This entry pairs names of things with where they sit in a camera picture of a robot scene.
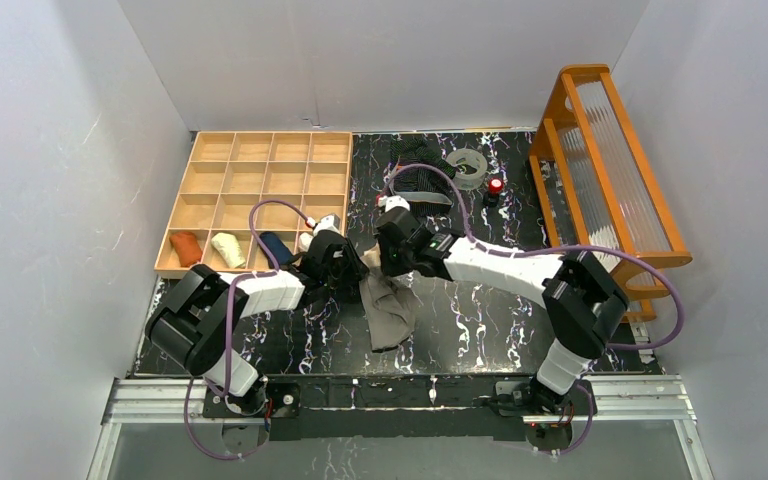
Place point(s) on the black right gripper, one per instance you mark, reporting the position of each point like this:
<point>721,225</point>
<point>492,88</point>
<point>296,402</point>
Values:
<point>389,245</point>

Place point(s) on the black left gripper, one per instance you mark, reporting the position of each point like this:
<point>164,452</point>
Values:
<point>345,266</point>

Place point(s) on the grey beige underwear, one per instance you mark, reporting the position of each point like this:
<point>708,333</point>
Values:
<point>390,305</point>

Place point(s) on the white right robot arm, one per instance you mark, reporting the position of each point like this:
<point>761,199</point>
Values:
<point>583,302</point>

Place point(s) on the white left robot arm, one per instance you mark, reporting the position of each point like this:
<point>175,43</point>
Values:
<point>194,325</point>

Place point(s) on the rolled white underwear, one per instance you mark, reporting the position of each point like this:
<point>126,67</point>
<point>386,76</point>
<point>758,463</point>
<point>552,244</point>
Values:
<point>305,241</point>

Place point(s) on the rolled blue underwear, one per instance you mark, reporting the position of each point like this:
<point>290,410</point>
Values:
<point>276,252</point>

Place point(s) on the black striped underwear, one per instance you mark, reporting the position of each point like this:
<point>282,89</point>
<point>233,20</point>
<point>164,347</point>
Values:
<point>426,192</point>

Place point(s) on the clear tape roll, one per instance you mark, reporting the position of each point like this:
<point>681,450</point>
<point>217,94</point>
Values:
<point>470,168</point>

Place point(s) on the rolled cream underwear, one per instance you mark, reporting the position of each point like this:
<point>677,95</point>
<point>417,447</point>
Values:
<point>229,248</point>

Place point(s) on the rolled orange underwear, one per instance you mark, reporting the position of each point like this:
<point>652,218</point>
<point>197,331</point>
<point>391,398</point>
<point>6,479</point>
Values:
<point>187,248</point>

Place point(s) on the red small cap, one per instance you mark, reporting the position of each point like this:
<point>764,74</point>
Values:
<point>494,187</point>

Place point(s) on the wooden compartment tray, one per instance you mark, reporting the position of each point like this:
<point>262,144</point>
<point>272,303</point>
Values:
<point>248,182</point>

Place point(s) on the orange wooden rack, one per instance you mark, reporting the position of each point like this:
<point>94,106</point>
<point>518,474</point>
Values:
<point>593,179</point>

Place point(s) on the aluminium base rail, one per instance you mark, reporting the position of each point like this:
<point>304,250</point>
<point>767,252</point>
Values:
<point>411,427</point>

